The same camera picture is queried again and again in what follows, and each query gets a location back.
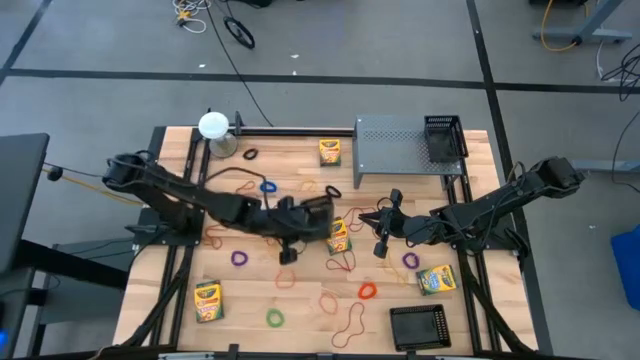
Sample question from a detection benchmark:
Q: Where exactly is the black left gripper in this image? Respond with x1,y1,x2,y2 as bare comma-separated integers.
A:
259,196,332,265

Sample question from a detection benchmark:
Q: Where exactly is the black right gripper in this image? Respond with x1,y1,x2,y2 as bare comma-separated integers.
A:
358,189,431,259

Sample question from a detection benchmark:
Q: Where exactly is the black plastic mesh basket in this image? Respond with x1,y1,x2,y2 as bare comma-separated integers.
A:
423,115,470,164
389,303,453,353
298,194,335,240

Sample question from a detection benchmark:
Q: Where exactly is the yellow green crayons box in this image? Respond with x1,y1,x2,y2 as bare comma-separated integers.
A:
326,217,353,257
193,279,225,324
318,138,342,168

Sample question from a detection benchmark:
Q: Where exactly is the large red rubber band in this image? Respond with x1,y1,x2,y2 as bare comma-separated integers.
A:
330,301,367,350

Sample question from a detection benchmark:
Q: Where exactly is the grey desk leg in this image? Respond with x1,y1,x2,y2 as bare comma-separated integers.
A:
531,0,634,46

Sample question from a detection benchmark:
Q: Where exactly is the grey perforated metal shelf riser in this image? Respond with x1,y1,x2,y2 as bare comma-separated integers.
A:
352,114,464,190

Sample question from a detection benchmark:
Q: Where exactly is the yellow green markers box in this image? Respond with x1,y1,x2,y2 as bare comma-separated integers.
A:
416,264,458,297

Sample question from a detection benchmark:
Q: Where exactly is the white mushroom table lamp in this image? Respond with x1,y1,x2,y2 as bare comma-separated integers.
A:
197,110,239,160

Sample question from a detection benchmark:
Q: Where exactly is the grey metal bar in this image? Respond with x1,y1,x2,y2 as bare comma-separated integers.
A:
569,158,640,175

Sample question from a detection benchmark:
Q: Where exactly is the blue plastic bin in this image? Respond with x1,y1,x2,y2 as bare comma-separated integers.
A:
609,223,640,311

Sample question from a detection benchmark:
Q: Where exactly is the black flat monitor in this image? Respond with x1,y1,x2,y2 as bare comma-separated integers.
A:
0,132,51,274

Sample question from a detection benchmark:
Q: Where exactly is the black floor cable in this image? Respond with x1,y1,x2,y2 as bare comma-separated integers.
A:
204,0,275,128

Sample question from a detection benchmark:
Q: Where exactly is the black coiled cable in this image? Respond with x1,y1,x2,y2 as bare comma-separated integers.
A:
222,15,257,50

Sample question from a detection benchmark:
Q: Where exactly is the white cable bundle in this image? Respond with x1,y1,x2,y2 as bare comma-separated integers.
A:
172,0,209,35

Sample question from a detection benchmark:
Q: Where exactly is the black desk frame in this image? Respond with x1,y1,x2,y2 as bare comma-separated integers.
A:
0,239,129,360

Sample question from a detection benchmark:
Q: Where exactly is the yellow floor cable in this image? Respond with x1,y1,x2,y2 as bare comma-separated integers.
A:
539,0,581,54

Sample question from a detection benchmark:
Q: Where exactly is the black cable bundle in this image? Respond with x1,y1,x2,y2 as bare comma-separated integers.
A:
599,42,640,196

